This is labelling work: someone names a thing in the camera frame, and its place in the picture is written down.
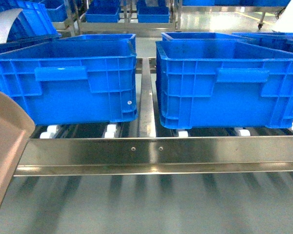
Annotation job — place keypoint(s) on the beige plastic dustpan tray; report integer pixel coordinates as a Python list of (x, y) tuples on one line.
[(16, 127)]

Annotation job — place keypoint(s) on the steel shelf rack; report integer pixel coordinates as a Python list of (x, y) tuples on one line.
[(143, 147)]

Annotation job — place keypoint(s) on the blue crate centre front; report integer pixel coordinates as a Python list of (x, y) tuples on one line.
[(223, 84)]

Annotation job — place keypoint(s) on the blue crate left front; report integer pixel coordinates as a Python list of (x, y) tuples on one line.
[(72, 81)]

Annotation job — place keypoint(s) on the blue crate behind centre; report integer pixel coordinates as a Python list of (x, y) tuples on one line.
[(167, 36)]

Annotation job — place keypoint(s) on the blue crate right rear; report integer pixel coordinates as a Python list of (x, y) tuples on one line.
[(274, 40)]

